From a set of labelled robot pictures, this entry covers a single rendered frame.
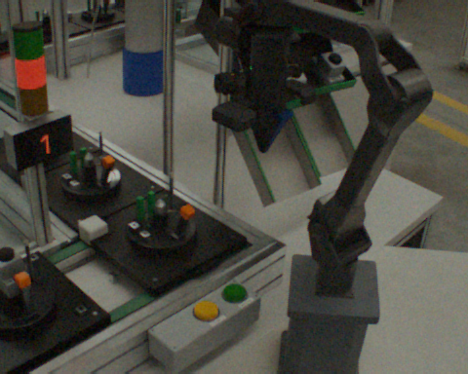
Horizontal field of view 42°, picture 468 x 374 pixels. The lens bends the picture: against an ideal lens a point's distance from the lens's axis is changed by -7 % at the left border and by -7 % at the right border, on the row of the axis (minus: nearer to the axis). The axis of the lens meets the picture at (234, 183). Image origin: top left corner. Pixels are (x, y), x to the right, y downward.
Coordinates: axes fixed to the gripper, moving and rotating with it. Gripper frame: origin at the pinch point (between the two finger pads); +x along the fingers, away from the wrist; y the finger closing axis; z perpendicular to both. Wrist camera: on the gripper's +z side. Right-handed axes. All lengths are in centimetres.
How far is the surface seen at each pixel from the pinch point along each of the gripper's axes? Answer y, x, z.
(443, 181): -225, 125, 57
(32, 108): 25.6, -2.3, 29.5
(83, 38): -53, 29, 137
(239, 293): 6.6, 28.1, -2.7
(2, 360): 47, 28, 11
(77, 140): -4, 28, 65
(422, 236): -65, 50, -4
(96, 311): 28.5, 28.2, 10.3
